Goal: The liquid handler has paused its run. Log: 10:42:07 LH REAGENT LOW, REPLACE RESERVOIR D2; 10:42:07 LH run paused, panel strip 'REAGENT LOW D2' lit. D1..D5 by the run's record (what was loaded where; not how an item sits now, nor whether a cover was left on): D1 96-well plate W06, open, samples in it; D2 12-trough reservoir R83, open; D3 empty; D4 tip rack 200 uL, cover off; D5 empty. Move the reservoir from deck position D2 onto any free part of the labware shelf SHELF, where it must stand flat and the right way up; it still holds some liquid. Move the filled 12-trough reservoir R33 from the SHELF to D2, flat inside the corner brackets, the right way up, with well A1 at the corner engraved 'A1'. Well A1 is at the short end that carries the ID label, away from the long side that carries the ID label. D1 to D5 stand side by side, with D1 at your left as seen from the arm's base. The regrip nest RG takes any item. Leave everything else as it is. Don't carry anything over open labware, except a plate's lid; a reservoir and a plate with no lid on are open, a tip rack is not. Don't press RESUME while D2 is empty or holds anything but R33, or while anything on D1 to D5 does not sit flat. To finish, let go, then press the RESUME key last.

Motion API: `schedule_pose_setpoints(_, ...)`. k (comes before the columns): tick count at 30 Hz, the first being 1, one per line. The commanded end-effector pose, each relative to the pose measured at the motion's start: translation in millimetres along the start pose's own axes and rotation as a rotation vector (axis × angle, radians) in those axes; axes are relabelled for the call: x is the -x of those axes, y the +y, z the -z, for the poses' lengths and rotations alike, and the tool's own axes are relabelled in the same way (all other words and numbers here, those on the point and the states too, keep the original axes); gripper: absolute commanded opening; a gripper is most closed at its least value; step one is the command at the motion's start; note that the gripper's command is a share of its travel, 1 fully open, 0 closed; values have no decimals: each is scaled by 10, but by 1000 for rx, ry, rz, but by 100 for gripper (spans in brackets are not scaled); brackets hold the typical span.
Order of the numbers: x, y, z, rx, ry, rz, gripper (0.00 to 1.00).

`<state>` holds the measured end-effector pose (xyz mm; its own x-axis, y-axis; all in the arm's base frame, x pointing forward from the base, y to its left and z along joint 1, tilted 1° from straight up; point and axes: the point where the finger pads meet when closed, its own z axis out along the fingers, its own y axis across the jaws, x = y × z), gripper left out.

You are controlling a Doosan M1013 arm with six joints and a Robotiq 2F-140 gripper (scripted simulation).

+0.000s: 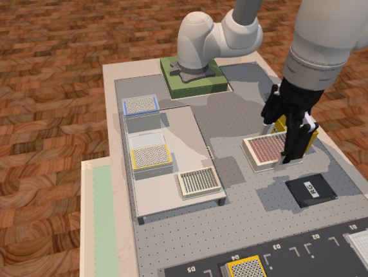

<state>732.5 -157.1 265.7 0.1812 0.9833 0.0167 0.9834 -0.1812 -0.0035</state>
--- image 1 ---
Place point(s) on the white flat shelf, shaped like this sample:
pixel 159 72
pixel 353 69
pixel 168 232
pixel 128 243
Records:
pixel 160 194

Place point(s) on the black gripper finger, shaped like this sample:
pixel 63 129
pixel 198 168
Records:
pixel 272 110
pixel 298 135

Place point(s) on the yellow tip rack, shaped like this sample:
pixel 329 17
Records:
pixel 248 267

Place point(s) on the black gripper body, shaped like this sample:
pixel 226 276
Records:
pixel 299 99

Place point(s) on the dark grey square pad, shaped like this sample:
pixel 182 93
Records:
pixel 311 190

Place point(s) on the cream trough reservoir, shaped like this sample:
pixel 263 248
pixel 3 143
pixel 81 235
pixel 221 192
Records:
pixel 198 182

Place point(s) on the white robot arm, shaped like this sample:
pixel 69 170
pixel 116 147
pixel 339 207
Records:
pixel 326 33

